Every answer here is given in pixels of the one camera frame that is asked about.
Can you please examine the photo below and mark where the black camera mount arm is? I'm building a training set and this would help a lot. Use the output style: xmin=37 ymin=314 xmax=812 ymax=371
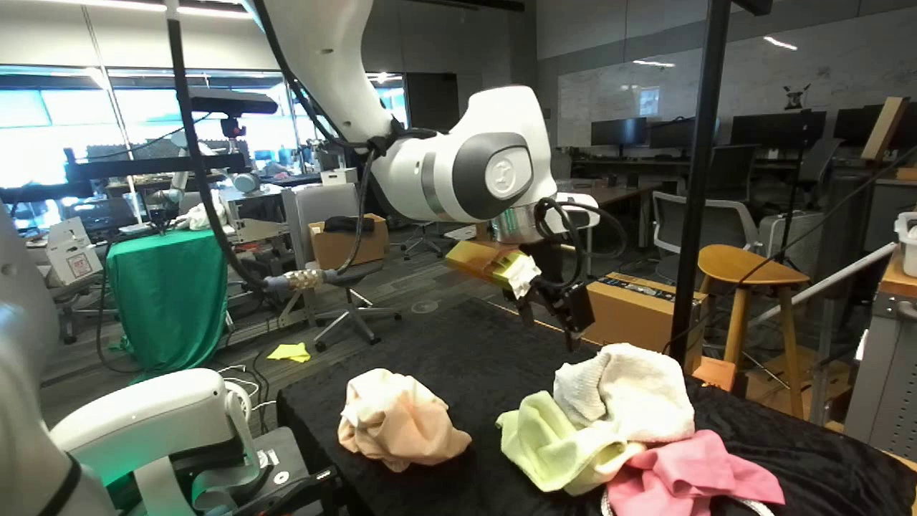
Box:
xmin=67 ymin=112 xmax=256 ymax=185

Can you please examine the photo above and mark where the black vertical pole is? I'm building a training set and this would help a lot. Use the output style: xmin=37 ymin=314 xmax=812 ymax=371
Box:
xmin=661 ymin=0 xmax=743 ymax=380

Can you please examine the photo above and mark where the leaning wooden panel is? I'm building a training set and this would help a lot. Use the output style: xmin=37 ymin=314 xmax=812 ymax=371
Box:
xmin=858 ymin=95 xmax=911 ymax=164

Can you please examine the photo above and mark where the grey workbench with wooden top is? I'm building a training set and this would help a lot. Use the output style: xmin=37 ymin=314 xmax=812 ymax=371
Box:
xmin=839 ymin=251 xmax=917 ymax=470

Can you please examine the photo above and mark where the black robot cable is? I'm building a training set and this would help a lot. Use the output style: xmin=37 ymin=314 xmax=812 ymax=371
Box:
xmin=167 ymin=0 xmax=628 ymax=298

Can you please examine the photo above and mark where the pink t-shirt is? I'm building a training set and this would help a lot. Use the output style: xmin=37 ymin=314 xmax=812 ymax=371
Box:
xmin=603 ymin=427 xmax=787 ymax=516

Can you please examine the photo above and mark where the cardboard box with black tape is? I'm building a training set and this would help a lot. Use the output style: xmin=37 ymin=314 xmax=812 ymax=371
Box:
xmin=581 ymin=268 xmax=711 ymax=369

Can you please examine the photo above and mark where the black table cloth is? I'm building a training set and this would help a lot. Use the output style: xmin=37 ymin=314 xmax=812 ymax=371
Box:
xmin=273 ymin=301 xmax=917 ymax=516

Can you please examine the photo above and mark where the tan wrist camera box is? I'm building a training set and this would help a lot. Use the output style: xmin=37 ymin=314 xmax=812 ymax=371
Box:
xmin=442 ymin=238 xmax=545 ymax=301

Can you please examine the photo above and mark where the black computer monitor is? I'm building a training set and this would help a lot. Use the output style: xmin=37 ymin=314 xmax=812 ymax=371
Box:
xmin=727 ymin=105 xmax=828 ymax=154
xmin=587 ymin=112 xmax=654 ymax=151
xmin=647 ymin=112 xmax=706 ymax=154
xmin=830 ymin=101 xmax=917 ymax=151

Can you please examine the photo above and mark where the yellow cloth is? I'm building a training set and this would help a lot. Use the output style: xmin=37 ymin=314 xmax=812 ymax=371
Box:
xmin=263 ymin=338 xmax=315 ymax=366

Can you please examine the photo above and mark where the grey office chair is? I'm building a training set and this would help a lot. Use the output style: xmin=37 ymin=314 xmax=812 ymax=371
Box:
xmin=280 ymin=179 xmax=403 ymax=351

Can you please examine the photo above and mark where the black bar-shaped camera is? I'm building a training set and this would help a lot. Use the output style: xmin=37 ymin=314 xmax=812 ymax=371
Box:
xmin=184 ymin=88 xmax=280 ymax=118

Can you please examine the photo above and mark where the wooden stool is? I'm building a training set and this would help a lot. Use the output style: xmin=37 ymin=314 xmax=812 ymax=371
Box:
xmin=697 ymin=240 xmax=813 ymax=417

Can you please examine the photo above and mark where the white office chair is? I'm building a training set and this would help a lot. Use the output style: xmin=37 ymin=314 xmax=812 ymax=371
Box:
xmin=650 ymin=185 xmax=763 ymax=261

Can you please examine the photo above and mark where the plain cardboard box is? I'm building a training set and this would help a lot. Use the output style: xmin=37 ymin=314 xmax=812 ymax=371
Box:
xmin=309 ymin=211 xmax=392 ymax=271

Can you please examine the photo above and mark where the pale green t-shirt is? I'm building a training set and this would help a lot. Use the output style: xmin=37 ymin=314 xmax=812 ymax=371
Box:
xmin=494 ymin=386 xmax=654 ymax=499

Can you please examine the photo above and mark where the silver metal pole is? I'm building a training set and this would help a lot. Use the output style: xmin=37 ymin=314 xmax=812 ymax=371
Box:
xmin=743 ymin=238 xmax=901 ymax=327

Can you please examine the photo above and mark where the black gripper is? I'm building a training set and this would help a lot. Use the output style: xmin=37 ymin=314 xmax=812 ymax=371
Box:
xmin=514 ymin=225 xmax=600 ymax=351

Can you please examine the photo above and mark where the white towel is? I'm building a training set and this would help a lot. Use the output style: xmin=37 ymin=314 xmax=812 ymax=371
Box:
xmin=551 ymin=340 xmax=700 ymax=447

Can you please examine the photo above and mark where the green draped table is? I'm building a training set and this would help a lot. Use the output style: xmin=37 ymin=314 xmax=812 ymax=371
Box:
xmin=103 ymin=225 xmax=231 ymax=374

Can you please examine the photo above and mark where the peach t-shirt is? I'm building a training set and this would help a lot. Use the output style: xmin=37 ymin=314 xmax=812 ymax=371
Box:
xmin=336 ymin=366 xmax=475 ymax=476

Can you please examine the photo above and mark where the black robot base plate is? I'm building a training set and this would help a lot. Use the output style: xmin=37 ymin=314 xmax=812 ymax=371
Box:
xmin=190 ymin=424 xmax=346 ymax=516

